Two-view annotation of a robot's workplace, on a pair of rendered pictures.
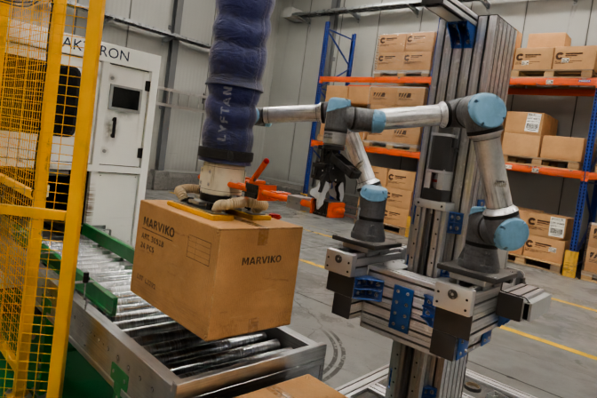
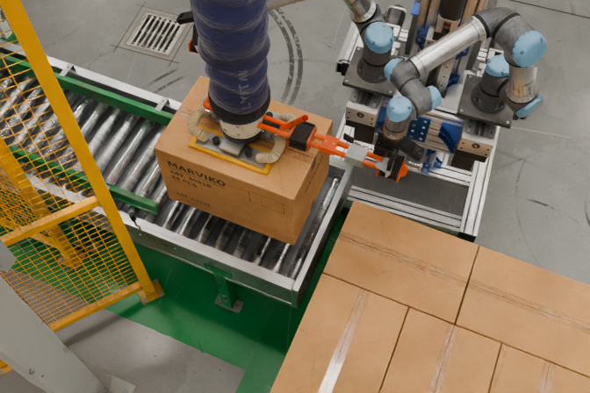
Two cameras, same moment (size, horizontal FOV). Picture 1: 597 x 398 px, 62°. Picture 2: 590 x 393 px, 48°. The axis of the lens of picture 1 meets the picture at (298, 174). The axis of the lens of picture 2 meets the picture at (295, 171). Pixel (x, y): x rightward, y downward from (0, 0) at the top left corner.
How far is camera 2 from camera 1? 2.07 m
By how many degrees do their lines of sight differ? 58
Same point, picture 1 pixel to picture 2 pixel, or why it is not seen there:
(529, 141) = not seen: outside the picture
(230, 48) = (238, 39)
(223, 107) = (241, 85)
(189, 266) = (256, 207)
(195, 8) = not seen: outside the picture
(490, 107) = (534, 52)
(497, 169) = (528, 78)
